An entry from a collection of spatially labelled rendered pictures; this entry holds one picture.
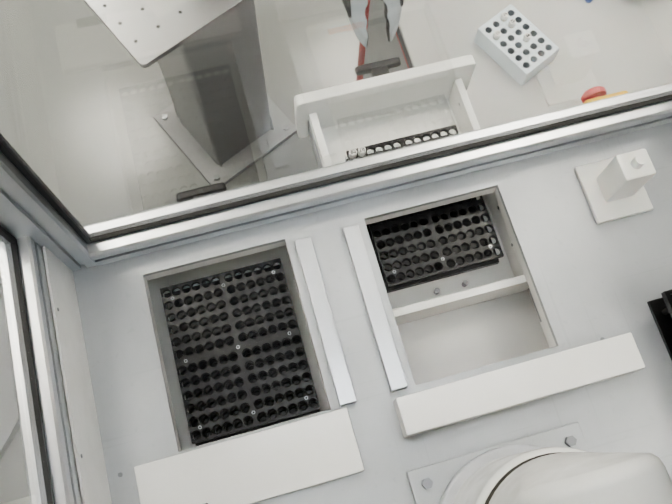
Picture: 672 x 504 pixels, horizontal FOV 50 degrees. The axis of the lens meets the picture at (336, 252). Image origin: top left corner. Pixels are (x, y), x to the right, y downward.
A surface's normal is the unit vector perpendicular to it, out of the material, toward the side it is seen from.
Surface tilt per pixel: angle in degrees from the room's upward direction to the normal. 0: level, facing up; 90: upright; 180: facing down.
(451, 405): 0
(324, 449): 0
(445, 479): 0
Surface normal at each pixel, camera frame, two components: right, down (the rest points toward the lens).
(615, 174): -0.96, 0.25
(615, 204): 0.02, -0.33
